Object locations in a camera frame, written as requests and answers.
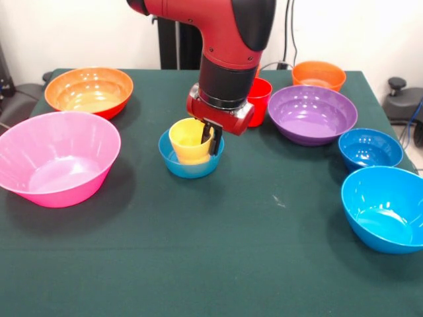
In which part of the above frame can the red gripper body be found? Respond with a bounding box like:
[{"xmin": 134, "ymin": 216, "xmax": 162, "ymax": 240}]
[{"xmin": 186, "ymin": 83, "xmax": 256, "ymax": 137}]

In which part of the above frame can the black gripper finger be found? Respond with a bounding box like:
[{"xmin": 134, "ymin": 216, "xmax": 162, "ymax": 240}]
[
  {"xmin": 203, "ymin": 118, "xmax": 224, "ymax": 157},
  {"xmin": 200, "ymin": 122, "xmax": 213, "ymax": 145}
]

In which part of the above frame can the yellow cup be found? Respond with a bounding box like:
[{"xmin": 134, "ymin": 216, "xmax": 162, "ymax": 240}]
[{"xmin": 169, "ymin": 118, "xmax": 215, "ymax": 165}]

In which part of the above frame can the small light blue bowl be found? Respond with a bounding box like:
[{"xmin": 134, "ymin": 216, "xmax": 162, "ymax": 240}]
[{"xmin": 157, "ymin": 127, "xmax": 225, "ymax": 180}]

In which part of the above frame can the small dark blue bowl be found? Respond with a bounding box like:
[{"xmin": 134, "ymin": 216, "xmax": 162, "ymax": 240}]
[{"xmin": 338, "ymin": 127, "xmax": 404, "ymax": 172}]

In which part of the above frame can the red cup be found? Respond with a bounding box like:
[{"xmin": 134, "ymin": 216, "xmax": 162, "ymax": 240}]
[{"xmin": 247, "ymin": 77, "xmax": 274, "ymax": 128}]

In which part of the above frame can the purple bowl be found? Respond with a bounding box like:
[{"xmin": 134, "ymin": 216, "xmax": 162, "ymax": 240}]
[{"xmin": 267, "ymin": 85, "xmax": 358, "ymax": 147}]

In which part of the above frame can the dark green table cloth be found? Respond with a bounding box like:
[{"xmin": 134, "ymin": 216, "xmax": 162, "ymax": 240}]
[{"xmin": 0, "ymin": 68, "xmax": 423, "ymax": 317}]

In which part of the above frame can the small orange bowl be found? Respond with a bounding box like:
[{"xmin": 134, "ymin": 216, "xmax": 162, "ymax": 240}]
[{"xmin": 291, "ymin": 60, "xmax": 347, "ymax": 92}]

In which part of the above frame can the large orange bowl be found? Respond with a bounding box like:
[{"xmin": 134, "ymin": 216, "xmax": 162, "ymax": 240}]
[{"xmin": 44, "ymin": 67, "xmax": 134, "ymax": 120}]

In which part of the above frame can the large pink bowl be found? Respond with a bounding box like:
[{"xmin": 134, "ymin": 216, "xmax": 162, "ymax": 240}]
[{"xmin": 0, "ymin": 111, "xmax": 122, "ymax": 209}]

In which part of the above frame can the large light blue bowl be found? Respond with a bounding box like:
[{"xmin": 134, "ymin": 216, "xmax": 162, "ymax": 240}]
[{"xmin": 340, "ymin": 166, "xmax": 423, "ymax": 255}]

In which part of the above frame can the black hanging cable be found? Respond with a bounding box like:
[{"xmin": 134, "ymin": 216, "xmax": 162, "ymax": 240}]
[{"xmin": 276, "ymin": 0, "xmax": 299, "ymax": 71}]

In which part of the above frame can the blue cable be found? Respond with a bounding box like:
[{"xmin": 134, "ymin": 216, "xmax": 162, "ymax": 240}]
[{"xmin": 399, "ymin": 98, "xmax": 423, "ymax": 174}]

